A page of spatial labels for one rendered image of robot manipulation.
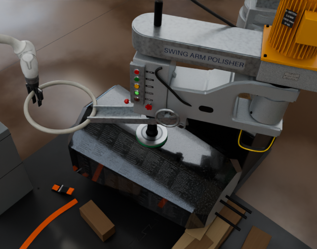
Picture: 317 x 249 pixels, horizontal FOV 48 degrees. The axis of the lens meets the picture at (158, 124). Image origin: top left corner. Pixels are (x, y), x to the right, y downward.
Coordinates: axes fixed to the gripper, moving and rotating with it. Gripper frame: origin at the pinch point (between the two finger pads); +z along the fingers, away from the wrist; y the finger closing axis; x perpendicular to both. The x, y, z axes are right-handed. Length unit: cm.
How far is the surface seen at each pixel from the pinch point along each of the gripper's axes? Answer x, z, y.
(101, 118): 2, -15, 55
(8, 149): -33.7, 20.8, 0.1
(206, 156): 19, -8, 126
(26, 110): -17.5, -11.2, 8.4
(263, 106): 23, -64, 144
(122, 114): 13, -15, 64
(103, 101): 26.3, -1.5, 39.7
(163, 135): 18, -8, 94
